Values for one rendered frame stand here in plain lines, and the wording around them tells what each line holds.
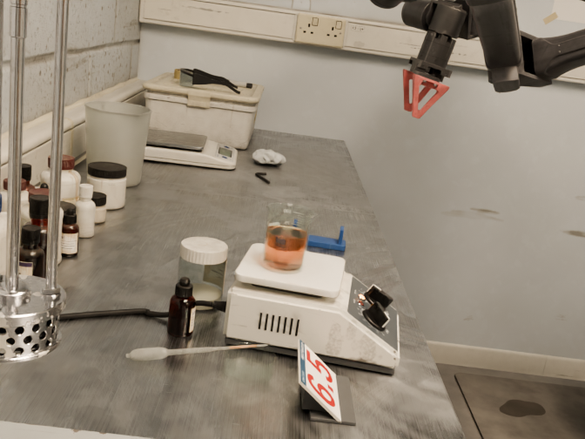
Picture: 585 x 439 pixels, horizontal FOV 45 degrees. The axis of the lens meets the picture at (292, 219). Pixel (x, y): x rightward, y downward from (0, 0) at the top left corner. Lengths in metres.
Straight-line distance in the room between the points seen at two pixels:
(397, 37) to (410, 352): 1.48
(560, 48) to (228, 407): 0.80
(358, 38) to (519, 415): 1.19
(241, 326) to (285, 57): 1.55
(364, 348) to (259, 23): 1.55
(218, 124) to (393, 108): 0.65
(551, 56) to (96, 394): 0.87
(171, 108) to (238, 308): 1.17
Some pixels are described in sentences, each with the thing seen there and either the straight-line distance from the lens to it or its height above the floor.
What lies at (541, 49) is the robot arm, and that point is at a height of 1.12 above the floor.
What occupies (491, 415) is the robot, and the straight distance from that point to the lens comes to 1.60.
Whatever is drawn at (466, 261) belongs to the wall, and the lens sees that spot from 2.47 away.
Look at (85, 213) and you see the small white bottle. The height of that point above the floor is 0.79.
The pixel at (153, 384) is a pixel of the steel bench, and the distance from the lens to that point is 0.73.
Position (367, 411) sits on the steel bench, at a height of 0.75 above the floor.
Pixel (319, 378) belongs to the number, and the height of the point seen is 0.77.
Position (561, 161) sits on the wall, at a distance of 2.47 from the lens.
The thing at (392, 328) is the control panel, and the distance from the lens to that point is 0.84.
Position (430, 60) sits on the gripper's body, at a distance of 1.34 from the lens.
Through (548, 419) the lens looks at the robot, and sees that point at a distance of 1.66.
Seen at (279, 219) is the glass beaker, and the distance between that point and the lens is 0.78.
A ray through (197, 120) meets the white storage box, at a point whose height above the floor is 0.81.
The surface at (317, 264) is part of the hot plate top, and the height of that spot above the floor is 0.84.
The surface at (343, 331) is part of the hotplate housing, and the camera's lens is 0.78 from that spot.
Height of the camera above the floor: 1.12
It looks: 16 degrees down
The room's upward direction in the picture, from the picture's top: 8 degrees clockwise
